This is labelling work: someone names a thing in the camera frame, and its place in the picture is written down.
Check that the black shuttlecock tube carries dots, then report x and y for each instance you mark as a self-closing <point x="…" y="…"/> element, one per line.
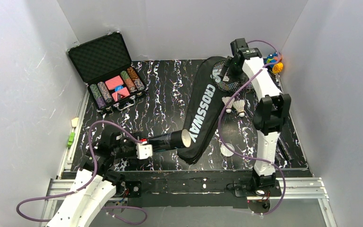
<point x="170" y="141"/>

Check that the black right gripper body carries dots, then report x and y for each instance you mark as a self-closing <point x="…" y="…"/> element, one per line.
<point x="227" y="67"/>

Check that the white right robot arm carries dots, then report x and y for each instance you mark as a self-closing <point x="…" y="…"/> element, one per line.
<point x="247" y="67"/>

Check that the white feather shuttlecock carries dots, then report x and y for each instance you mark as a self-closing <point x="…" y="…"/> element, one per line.
<point x="228" y="102"/>
<point x="239" y="106"/>

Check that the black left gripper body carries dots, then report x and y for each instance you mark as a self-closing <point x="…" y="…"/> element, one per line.
<point x="151" y="143"/>

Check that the beige block on rail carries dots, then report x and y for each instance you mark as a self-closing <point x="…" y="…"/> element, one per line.
<point x="74" y="122"/>

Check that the white tube lid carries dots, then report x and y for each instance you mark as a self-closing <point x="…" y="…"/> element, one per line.
<point x="227" y="150"/>

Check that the black mounting base plate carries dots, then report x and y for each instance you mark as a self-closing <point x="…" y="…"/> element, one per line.
<point x="227" y="188"/>

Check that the pink playing card deck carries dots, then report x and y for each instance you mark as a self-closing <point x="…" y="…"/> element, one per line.
<point x="114" y="82"/>

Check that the blue dealer chip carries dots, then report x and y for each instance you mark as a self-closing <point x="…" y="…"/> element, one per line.
<point x="118" y="88"/>

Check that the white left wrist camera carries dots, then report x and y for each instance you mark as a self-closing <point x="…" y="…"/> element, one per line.
<point x="144" y="150"/>

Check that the black poker chip case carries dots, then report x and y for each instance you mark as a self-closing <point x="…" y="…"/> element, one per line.
<point x="101" y="59"/>

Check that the black Crossway racket bag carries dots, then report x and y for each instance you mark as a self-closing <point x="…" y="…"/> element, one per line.
<point x="203" y="110"/>

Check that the green clip on rail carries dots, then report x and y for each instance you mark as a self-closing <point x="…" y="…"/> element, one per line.
<point x="70" y="139"/>

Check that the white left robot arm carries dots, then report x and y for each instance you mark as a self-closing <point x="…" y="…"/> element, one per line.
<point x="96" y="182"/>

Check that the colourful toy blocks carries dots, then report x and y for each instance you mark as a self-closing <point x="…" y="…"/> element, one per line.
<point x="274" y="62"/>

